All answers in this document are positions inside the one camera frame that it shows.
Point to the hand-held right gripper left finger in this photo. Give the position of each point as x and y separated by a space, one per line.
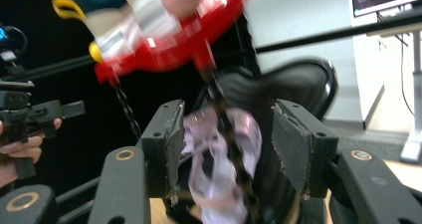
159 151

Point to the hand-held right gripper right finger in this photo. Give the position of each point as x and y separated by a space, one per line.
305 151

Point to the purple sandal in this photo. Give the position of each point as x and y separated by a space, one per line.
215 184

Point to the red and black shoe rack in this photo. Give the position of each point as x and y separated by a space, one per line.
172 56

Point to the camera on stand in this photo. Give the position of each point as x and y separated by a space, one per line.
10 48

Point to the white desk frame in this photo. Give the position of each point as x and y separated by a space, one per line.
416 101

